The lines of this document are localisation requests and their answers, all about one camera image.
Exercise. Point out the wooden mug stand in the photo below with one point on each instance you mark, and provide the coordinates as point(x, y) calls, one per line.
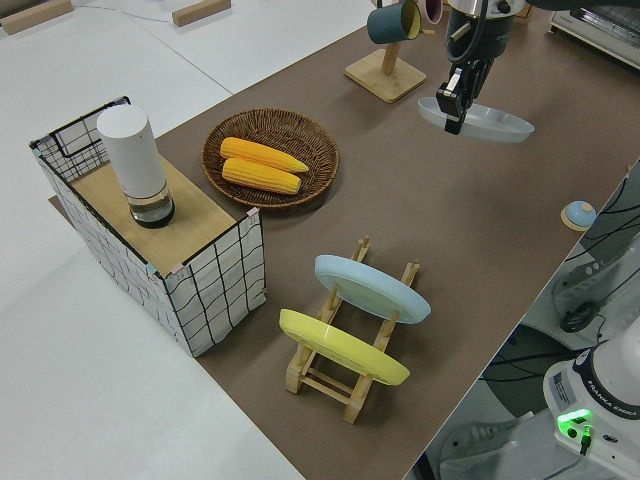
point(385, 80)

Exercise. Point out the pink mug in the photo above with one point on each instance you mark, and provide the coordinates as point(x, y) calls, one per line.
point(432, 10)

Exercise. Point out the light blue plate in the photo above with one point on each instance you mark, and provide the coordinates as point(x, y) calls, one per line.
point(372, 292)

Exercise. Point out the wooden block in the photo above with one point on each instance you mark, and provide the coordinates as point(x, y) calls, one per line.
point(200, 12)
point(35, 16)

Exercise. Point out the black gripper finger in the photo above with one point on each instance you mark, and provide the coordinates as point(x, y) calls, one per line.
point(452, 107)
point(471, 100)

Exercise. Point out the blue bell on wooden base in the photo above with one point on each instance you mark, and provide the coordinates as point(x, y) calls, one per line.
point(578, 214)

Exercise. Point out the yellow corn cob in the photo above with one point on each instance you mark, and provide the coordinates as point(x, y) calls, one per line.
point(260, 176)
point(260, 152)

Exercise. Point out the brown wicker basket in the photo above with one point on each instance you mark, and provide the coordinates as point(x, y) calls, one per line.
point(320, 150)

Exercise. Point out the wooden plate rack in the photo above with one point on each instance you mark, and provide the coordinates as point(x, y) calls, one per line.
point(325, 385)

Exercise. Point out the brown table mat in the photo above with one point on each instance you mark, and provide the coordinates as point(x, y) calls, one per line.
point(375, 225)

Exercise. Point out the gray plate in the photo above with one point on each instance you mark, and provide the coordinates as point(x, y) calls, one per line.
point(500, 125)

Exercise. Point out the dark teal mug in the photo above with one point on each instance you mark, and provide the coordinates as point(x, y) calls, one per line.
point(387, 22)

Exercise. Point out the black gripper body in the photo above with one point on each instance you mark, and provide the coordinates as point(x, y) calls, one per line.
point(500, 37)

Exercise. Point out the wooden board lid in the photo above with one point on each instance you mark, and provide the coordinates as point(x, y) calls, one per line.
point(190, 220)

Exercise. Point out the yellow plate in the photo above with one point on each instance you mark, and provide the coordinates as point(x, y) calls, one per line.
point(340, 347)

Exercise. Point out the white cylinder with glass base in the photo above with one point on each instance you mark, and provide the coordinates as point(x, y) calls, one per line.
point(132, 150)

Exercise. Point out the gray sneaker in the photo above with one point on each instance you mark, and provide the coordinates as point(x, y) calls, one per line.
point(480, 440)

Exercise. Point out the white toaster oven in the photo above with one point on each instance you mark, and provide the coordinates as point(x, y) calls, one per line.
point(595, 35)

